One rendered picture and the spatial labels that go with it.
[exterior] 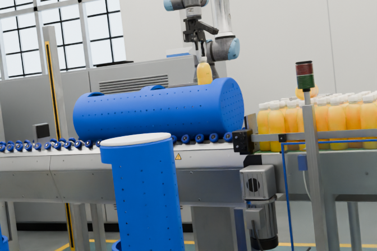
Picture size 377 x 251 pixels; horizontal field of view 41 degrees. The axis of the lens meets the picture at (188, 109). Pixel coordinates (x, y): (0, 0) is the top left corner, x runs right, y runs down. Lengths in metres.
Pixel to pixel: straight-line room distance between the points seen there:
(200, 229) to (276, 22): 2.77
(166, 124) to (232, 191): 0.45
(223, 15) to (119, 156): 1.23
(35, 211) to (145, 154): 3.24
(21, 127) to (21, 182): 1.83
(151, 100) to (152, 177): 0.67
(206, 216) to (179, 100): 0.78
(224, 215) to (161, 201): 0.96
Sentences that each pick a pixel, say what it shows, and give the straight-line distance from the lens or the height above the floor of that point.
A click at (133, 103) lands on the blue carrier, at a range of 2.55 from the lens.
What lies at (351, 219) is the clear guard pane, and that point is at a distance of 2.06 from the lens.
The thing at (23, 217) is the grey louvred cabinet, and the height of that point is 0.14.
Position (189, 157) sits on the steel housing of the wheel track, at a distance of 2.42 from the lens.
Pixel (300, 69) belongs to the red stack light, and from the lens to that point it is 1.89.
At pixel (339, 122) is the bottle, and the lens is 2.07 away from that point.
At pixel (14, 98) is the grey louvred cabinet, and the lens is 4.99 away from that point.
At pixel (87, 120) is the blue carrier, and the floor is 1.09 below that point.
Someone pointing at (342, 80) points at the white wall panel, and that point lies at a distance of 5.05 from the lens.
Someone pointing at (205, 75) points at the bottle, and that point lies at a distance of 2.40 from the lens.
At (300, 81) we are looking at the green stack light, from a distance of 1.89.
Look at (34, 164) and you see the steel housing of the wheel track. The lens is 3.04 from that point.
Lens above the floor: 1.23
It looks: 3 degrees down
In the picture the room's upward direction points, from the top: 6 degrees counter-clockwise
